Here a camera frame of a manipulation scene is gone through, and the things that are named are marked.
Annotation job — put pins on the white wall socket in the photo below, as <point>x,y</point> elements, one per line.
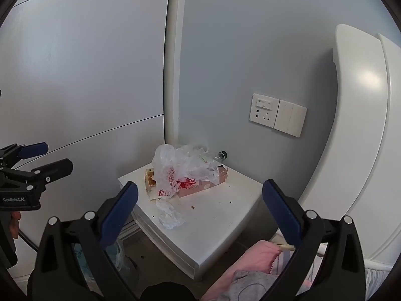
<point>263,110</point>

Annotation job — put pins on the white wall switch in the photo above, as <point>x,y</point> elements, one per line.
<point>289,117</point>

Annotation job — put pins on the white wrapper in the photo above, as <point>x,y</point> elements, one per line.
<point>169,218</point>

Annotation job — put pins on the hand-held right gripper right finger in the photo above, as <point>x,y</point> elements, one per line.
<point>278,207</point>

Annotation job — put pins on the pink blanket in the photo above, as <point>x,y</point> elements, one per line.
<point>257,257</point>

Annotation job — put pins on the clear plastic bag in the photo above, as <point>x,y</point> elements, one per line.
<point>175,160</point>

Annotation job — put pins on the clear plastic bottle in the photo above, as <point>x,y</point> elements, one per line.
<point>221,155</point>

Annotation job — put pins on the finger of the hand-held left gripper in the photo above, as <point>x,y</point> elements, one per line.
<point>56,167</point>
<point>33,150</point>

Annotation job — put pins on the wooden stick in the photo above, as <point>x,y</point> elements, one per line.
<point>283,247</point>

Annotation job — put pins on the white bed headboard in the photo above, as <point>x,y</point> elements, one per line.
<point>360,131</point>

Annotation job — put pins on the white nightstand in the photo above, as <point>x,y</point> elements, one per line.
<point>216,225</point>

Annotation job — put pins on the brown cardboard box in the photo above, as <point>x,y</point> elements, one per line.
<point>149,182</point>

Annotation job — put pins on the person's left hand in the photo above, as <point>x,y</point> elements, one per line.
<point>14,222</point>

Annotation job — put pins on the pink cardboard box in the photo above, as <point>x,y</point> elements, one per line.
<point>195,189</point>

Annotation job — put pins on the grey wardrobe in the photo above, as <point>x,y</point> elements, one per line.
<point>94,69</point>

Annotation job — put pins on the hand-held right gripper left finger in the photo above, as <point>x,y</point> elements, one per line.
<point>120,213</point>

